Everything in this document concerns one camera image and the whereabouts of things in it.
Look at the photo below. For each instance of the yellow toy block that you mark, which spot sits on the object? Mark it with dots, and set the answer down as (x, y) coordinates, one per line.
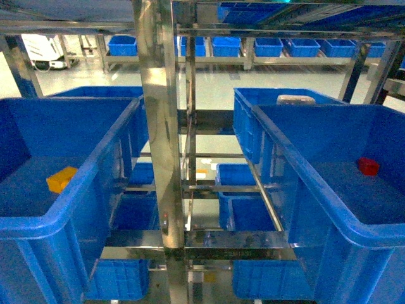
(58, 181)

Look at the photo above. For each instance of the red toy block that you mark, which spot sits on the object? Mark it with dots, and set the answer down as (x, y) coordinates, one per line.
(367, 166)

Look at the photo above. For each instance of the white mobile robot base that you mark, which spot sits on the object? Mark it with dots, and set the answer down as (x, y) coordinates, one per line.
(48, 52)

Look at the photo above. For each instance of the blue bin behind right bin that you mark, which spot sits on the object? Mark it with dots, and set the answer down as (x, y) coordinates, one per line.
(247, 128)

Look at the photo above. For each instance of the blue bin lower middle right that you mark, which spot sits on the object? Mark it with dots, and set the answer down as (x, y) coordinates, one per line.
(240, 211)

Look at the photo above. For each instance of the blue bin lower middle left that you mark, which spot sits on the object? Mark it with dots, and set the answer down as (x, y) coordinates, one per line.
(138, 210)

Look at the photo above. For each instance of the grey pouch in bin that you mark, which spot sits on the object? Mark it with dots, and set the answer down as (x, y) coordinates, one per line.
(288, 99)

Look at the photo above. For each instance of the steel rack cross beam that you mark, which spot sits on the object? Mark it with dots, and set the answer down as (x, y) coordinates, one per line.
(200, 245)

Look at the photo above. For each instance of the blue bin bottom right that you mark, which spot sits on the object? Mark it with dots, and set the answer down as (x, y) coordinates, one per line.
(270, 280)

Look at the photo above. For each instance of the blue bin bottom left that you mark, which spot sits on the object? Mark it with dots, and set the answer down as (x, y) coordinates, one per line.
(126, 280)

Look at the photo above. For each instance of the large blue right sorting bin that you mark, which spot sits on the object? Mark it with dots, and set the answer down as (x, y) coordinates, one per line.
(347, 229)

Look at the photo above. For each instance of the large blue sorting bin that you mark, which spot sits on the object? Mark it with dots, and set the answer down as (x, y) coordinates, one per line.
(50, 242)
(347, 229)

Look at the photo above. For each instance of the large blue left sorting bin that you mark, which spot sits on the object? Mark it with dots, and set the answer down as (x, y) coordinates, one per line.
(50, 242)

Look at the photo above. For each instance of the steel rack upright post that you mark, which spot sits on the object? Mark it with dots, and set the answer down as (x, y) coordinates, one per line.
(155, 38)

